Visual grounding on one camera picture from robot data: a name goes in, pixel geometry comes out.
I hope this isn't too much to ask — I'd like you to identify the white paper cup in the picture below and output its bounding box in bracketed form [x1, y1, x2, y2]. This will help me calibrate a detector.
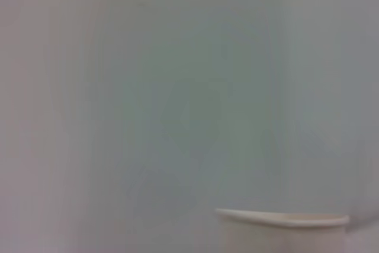
[214, 207, 351, 253]

